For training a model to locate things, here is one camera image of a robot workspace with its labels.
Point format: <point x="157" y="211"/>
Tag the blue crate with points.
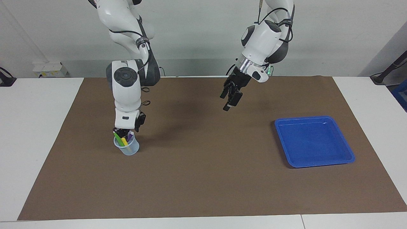
<point x="401" y="95"/>

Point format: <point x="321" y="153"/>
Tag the brown table mat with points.
<point x="203" y="178"/>

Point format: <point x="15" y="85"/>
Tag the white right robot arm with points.
<point x="127" y="95"/>

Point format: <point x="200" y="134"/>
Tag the blue plastic tray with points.
<point x="313" y="143"/>

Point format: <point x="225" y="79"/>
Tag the green pen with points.
<point x="117" y="139"/>

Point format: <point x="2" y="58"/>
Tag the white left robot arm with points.
<point x="264" y="41"/>

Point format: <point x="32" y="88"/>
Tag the purple pen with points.
<point x="131" y="137"/>

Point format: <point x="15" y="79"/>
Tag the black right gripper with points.
<point x="140" y="121"/>

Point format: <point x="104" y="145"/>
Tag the white power strip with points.
<point x="47" y="69"/>

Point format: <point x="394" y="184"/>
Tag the clear plastic cup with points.
<point x="131" y="149"/>

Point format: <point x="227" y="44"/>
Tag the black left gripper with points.
<point x="238" y="81"/>

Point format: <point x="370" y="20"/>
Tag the black table clamp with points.
<point x="6" y="81"/>

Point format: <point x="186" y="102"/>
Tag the yellow pen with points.
<point x="124" y="142"/>

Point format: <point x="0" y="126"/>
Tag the black stand with pole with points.
<point x="380" y="78"/>

